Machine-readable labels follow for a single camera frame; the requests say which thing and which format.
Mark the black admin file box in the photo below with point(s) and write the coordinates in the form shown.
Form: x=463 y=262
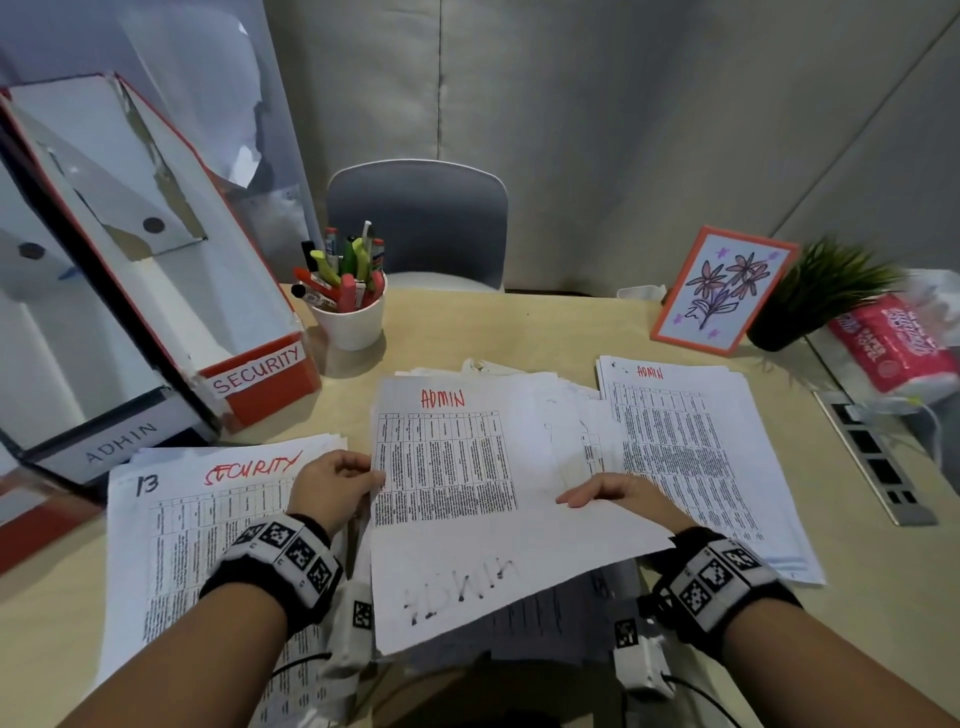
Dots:
x=67 y=405

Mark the person's left forearm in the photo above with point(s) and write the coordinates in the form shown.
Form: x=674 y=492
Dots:
x=180 y=667

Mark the grey desk socket strip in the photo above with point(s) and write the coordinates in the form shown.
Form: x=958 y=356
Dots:
x=877 y=469

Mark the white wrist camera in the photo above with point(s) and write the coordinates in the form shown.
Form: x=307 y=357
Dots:
x=356 y=622
x=637 y=652

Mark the person's left hand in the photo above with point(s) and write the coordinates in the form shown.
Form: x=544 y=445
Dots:
x=337 y=487

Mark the security paper pile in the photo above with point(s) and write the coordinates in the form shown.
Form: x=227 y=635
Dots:
x=195 y=525

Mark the black right wristband with markers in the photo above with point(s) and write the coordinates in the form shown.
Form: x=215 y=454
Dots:
x=720 y=577

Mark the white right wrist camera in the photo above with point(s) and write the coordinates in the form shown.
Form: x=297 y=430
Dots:
x=637 y=652

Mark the bunch of coloured markers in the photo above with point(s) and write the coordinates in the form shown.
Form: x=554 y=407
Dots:
x=345 y=274

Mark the clear plastic bag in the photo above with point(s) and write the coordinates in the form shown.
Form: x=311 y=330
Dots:
x=937 y=296

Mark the orange framed flower drawing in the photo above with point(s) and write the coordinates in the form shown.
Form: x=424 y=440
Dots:
x=724 y=289

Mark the person's right forearm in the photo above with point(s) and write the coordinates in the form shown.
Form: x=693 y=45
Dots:
x=825 y=667

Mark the admin paper pile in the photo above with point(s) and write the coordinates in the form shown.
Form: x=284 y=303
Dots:
x=712 y=465

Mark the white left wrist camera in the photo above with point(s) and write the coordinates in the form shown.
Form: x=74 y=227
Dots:
x=356 y=622

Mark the person's right hand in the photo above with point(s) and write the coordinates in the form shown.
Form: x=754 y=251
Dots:
x=637 y=495

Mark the red white paper towel pack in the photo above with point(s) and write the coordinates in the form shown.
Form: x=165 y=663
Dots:
x=892 y=345

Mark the small white container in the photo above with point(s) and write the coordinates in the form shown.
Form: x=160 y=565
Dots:
x=641 y=292

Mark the white pen cup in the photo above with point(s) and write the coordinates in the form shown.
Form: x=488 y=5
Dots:
x=352 y=326

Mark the green plant in black pot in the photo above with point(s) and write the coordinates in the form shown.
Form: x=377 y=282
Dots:
x=776 y=330

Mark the grey chair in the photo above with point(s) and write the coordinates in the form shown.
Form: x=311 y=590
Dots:
x=420 y=225

